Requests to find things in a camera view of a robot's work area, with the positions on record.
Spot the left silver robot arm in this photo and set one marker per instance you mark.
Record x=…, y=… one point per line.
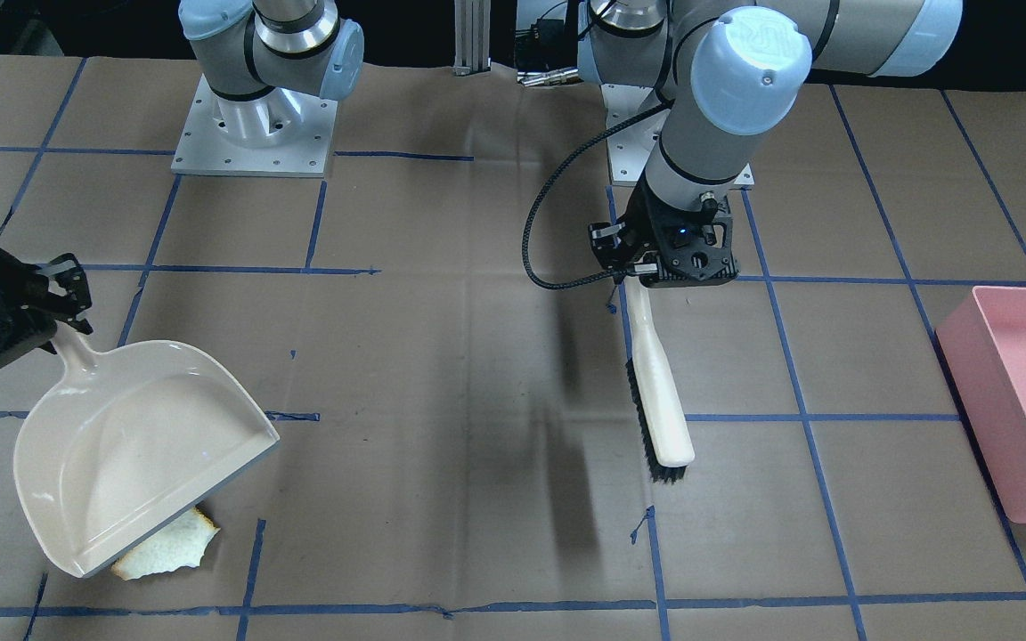
x=723, y=74

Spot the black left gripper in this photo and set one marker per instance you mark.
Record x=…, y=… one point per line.
x=633, y=233

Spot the white bread slice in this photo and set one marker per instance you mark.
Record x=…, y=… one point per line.
x=180, y=544

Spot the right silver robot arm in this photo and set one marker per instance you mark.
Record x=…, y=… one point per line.
x=273, y=73

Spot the white hand brush black bristles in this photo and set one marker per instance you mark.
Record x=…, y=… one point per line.
x=662, y=422

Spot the beige plastic dustpan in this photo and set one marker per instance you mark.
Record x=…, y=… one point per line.
x=127, y=441

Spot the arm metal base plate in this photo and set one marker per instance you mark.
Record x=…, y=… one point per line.
x=281, y=134
x=725, y=157

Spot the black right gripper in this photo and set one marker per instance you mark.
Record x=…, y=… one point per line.
x=7, y=296

